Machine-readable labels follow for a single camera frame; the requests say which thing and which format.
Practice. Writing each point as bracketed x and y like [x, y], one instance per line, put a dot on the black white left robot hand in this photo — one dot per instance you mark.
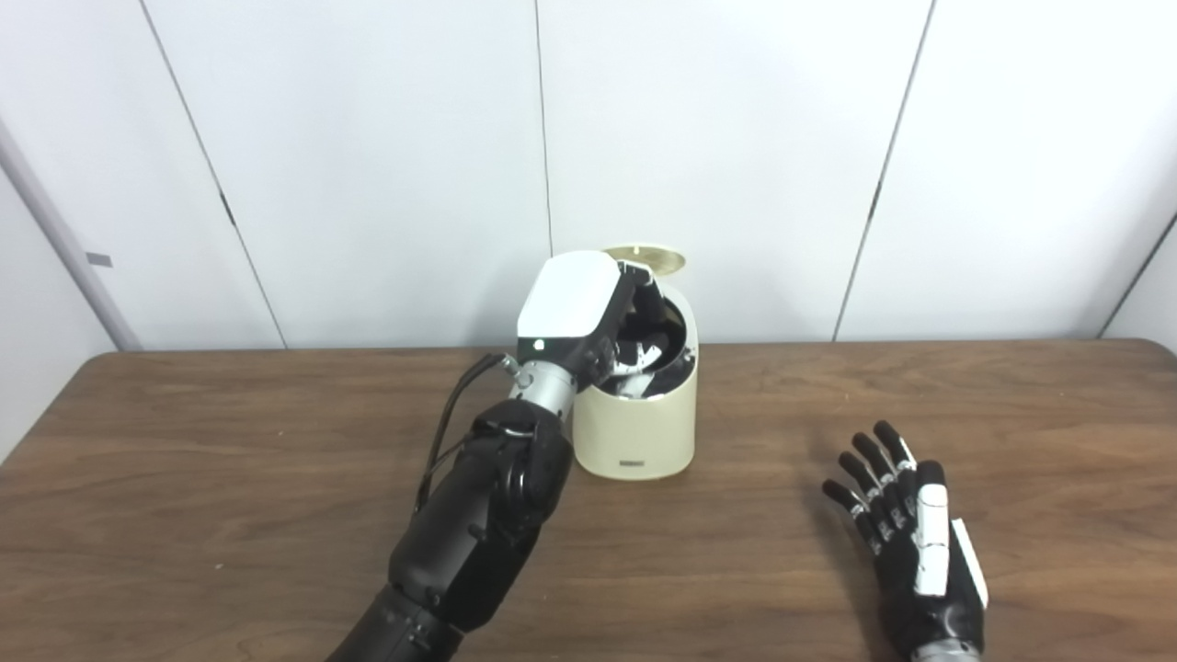
[565, 299]

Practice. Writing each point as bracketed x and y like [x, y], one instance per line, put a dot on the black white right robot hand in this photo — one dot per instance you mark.
[929, 579]

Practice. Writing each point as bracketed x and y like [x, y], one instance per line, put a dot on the cream-colored lidded bin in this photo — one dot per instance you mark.
[634, 432]

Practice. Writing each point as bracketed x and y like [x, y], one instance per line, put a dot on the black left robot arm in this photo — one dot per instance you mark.
[469, 533]

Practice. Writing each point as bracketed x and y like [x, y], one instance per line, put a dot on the black bin liner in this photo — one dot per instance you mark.
[679, 363]

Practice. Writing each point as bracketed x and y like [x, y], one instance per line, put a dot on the small grey wall tag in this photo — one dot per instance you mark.
[98, 259]

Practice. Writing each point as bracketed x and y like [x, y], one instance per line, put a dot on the grey wall corner post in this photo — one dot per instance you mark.
[60, 248]

